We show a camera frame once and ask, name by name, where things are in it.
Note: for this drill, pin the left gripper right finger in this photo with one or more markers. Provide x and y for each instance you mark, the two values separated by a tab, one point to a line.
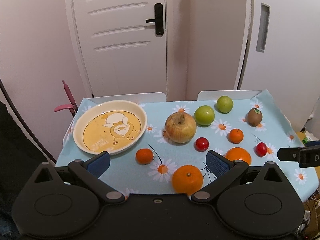
227	173

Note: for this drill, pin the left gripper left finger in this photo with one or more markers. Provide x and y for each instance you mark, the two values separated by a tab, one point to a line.
89	172

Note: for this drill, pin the large orange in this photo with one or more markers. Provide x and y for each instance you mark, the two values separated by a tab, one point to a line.
238	153
187	179

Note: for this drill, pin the small mandarin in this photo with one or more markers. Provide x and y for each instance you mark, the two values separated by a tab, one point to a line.
144	156
236	136

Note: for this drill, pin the cherry tomato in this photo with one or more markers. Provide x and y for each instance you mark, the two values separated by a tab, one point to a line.
201	144
261	149

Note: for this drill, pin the large orange front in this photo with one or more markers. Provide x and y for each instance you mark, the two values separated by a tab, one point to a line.
187	179

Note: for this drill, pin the green apple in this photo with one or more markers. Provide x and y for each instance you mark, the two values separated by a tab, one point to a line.
204	115
224	104

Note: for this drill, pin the brown kiwi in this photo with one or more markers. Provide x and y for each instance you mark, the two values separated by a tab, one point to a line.
254	117

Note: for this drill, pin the large yellow apple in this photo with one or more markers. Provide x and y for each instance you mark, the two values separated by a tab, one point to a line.
180	127

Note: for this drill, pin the cream cartoon plate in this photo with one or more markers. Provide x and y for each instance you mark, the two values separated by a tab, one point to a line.
113	126

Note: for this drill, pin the blue daisy tablecloth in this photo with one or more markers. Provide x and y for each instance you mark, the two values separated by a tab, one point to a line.
128	176

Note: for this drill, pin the black fabric bag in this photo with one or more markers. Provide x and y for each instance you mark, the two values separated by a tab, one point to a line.
19	159

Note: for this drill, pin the white chair back right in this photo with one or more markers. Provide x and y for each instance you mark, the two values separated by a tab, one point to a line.
233	94

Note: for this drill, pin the black stand pole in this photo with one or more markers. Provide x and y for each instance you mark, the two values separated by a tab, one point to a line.
25	126

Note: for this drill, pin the white sliding wardrobe door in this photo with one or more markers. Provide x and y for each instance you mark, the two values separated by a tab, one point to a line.
282	55

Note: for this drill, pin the black door handle lock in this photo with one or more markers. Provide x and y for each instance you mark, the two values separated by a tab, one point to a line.
158	19

